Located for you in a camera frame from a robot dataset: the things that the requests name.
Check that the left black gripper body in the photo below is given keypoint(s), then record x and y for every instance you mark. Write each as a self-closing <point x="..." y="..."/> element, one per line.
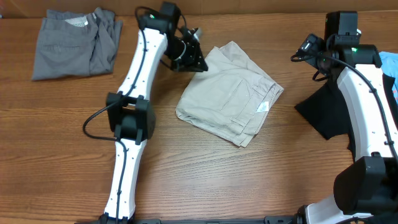
<point x="184" y="56"/>

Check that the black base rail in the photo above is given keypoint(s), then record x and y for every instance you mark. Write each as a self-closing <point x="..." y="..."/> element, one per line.
<point x="211" y="221"/>

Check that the light blue garment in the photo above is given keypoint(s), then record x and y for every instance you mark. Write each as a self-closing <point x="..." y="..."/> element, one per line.
<point x="390" y="68"/>

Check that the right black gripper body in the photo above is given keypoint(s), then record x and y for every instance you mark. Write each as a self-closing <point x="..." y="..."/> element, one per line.
<point x="324" y="69"/>

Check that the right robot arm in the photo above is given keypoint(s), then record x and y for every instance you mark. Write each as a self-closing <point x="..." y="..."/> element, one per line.
<point x="356" y="99"/>

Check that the beige shorts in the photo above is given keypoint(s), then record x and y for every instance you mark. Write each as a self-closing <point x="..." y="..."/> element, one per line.
<point x="232" y="99"/>

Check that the grey folded trousers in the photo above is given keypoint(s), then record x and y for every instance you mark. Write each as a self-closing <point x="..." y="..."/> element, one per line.
<point x="76" y="44"/>

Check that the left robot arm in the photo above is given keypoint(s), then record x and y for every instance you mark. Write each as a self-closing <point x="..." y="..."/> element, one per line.
<point x="130" y="113"/>

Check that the black garment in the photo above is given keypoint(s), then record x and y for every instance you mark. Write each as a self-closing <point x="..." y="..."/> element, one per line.
<point x="327" y="112"/>

